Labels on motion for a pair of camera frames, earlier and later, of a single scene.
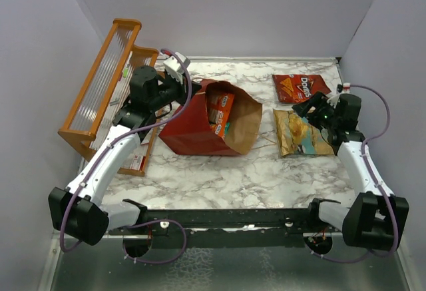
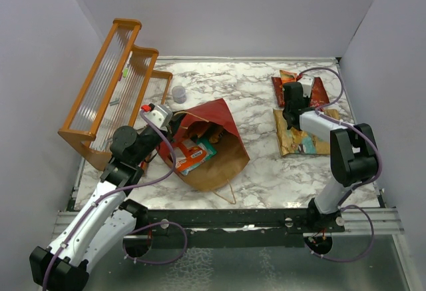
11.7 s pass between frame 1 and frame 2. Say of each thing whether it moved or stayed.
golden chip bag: stayed
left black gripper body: moved
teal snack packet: moved
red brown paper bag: moved
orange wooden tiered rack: stayed
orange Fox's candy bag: moved
